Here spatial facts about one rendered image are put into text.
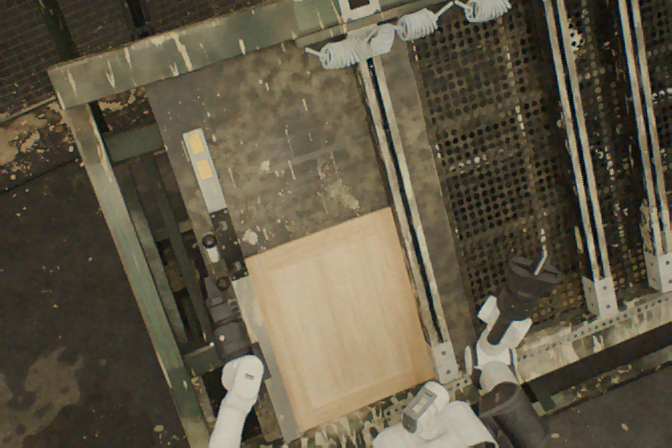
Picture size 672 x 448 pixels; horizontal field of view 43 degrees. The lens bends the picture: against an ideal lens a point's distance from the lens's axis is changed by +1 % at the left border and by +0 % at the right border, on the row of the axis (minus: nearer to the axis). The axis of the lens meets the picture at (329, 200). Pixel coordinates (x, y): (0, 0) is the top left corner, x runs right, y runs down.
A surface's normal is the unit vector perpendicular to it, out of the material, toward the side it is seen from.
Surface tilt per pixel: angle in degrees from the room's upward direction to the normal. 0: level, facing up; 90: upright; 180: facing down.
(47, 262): 0
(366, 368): 50
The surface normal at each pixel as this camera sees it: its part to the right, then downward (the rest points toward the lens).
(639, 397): -0.02, -0.55
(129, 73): 0.28, 0.24
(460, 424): -0.17, -0.80
